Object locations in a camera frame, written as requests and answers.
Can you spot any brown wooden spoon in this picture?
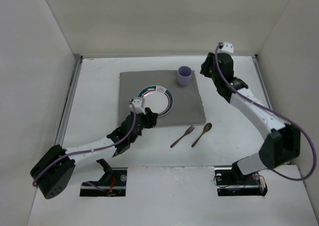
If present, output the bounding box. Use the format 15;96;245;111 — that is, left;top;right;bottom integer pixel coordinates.
191;123;212;148

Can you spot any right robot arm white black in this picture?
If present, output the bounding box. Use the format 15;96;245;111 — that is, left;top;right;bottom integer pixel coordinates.
200;52;301;177

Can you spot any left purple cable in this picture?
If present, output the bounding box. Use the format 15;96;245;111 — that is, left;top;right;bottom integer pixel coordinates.
32;103;137;188

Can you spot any brown wooden fork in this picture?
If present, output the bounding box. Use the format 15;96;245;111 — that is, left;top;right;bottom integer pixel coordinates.
170;126;195;148

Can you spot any white plate green rim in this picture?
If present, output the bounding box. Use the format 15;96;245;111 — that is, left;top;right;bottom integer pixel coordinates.
138;85;173;118

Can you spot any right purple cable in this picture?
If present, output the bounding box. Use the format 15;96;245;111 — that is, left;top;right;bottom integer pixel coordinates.
214;42;317;181

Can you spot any lilac plastic cup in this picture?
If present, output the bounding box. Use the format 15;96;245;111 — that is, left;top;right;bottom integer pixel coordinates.
177;66;192;87

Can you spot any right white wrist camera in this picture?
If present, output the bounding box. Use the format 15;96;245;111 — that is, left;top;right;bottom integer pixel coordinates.
219;41;234;54

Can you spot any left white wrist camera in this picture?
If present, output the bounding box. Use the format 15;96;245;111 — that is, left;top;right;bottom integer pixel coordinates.
129;97;146;114

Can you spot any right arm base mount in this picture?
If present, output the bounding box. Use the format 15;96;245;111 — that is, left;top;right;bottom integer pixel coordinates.
213;167;268;197

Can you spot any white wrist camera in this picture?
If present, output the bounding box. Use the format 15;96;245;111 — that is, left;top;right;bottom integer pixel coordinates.
129;97;146;114
219;41;234;54

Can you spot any purple cable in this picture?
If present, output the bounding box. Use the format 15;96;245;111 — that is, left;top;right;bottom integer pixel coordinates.
214;42;317;181
32;103;137;188

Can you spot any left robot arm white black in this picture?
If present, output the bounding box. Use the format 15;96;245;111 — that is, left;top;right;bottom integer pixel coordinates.
30;107;158;200

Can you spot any left aluminium table rail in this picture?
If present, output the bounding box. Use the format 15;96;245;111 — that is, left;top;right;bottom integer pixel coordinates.
53;54;83;146

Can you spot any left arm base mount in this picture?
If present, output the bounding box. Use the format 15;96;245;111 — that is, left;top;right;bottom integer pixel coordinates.
79;159;128;197

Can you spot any grey cloth placemat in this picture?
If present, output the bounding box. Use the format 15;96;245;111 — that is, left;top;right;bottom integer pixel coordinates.
118;70;206;127

